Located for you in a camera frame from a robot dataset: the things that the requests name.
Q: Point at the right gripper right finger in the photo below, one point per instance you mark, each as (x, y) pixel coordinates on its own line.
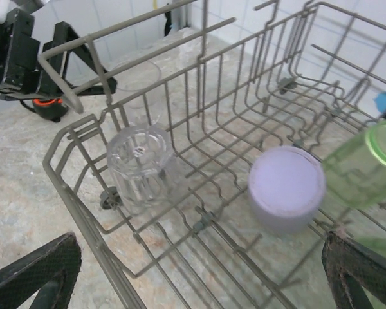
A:
(347, 267)

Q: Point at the green translucent plastic cup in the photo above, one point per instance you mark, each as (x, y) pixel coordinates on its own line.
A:
(378, 246)

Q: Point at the aluminium frame post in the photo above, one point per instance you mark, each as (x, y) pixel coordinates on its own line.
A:
(183, 16)

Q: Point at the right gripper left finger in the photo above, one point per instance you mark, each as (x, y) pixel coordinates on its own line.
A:
(51, 257)

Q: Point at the purple plastic cup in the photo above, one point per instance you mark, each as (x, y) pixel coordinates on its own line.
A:
(286, 186)

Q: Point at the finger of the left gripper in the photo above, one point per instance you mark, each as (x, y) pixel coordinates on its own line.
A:
(93, 61)
(53, 67)

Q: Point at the pale frosted green cup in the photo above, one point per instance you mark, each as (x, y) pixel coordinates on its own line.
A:
(363, 167)

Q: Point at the black orange tape measure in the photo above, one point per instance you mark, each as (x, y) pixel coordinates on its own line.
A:
(49, 111)

